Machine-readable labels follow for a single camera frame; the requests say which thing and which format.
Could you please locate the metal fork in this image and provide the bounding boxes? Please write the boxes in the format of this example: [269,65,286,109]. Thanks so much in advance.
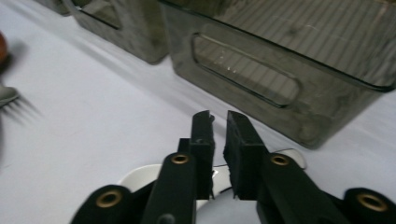
[0,85,43,125]

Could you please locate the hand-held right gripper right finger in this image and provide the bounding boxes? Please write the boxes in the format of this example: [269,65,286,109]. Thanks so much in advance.
[222,110,351,224]

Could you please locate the clear grey plastic bin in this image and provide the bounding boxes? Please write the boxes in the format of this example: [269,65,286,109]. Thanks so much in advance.
[66,0,172,65]
[159,0,396,150]

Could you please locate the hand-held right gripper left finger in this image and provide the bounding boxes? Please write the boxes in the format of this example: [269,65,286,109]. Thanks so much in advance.
[141,110,217,224]

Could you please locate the brown wooden spoon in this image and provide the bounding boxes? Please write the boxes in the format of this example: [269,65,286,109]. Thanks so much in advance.
[0,31,9,64]

